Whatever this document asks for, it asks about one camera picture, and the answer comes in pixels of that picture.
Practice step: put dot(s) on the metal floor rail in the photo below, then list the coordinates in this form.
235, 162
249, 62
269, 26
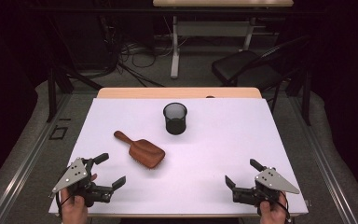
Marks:
28, 161
323, 161

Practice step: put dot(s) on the brown wooden hairbrush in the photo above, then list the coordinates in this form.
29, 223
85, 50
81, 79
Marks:
144, 152

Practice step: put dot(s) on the white-legged wooden desk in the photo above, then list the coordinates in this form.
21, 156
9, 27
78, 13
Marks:
217, 28

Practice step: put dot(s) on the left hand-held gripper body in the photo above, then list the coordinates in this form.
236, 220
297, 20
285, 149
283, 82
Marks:
74, 174

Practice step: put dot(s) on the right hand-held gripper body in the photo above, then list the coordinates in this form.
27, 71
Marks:
270, 180

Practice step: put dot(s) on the person's right hand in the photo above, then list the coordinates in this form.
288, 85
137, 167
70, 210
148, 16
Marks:
273, 214

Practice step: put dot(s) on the black mesh pen cup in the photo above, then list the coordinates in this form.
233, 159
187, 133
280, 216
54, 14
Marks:
175, 126

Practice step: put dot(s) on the light wooden table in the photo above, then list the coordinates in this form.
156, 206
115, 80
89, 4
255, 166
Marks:
167, 92

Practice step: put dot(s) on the white table cover sheet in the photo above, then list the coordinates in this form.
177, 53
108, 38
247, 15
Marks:
199, 168

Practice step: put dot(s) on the black folding chair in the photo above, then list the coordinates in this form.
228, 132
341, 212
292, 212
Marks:
245, 67

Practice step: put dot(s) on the person's left hand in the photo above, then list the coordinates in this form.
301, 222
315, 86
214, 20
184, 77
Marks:
74, 211

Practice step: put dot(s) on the black metal stand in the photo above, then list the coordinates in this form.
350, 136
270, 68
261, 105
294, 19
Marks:
52, 93
306, 99

